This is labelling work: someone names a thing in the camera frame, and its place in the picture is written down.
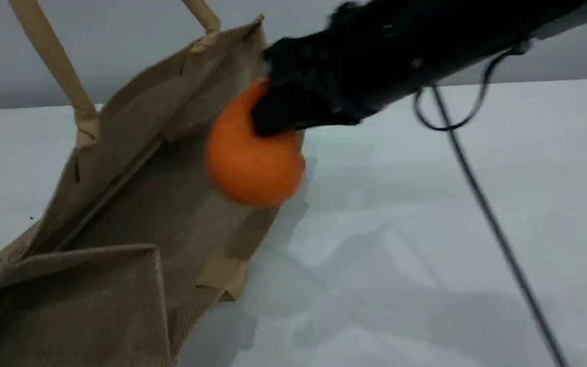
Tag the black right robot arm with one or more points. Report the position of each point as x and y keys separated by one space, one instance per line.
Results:
x=502 y=30

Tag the orange fruit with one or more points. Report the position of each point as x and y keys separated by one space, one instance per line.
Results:
x=252 y=168

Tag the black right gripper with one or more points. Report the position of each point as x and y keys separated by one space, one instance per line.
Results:
x=354 y=61

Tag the brown jute tote bag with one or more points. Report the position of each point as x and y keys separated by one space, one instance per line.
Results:
x=95 y=306

